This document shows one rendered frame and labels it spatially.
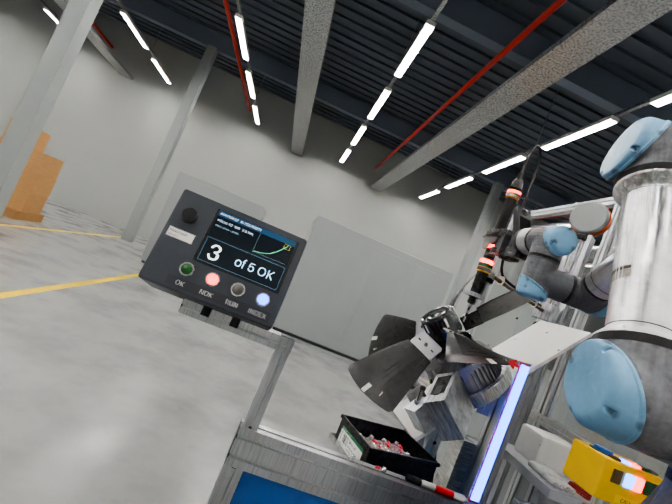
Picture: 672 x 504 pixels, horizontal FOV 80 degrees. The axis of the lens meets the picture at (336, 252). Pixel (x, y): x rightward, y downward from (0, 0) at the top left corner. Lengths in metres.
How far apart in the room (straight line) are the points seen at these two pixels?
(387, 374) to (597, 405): 0.79
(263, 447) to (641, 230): 0.77
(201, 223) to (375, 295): 6.17
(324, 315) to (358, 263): 1.05
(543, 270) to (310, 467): 0.70
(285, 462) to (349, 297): 5.96
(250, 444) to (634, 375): 0.66
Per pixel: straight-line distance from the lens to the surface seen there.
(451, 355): 1.11
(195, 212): 0.80
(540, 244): 1.11
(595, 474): 1.16
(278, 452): 0.91
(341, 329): 6.85
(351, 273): 6.77
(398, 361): 1.33
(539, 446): 1.74
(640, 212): 0.77
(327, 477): 0.94
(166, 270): 0.79
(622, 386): 0.60
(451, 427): 1.28
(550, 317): 1.88
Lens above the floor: 1.21
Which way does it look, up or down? 3 degrees up
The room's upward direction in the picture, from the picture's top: 23 degrees clockwise
